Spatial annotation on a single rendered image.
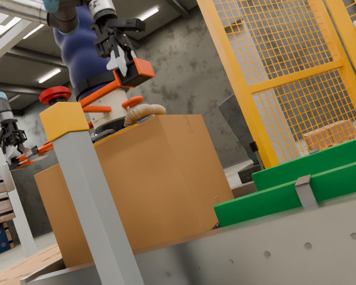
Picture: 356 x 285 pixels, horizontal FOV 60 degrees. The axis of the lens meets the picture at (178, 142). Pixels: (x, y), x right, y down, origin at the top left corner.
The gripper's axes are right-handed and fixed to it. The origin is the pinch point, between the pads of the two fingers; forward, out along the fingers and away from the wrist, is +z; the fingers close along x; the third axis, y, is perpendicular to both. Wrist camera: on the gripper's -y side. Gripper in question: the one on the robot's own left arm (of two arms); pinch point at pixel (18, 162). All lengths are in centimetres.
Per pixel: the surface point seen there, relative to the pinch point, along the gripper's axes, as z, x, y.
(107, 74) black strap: -12, -6, 69
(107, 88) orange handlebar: 1, -27, 81
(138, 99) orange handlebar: 1, -2, 76
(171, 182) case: 35, -20, 86
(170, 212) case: 43, -20, 81
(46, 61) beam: -527, 810, -671
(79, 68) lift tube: -18, -10, 61
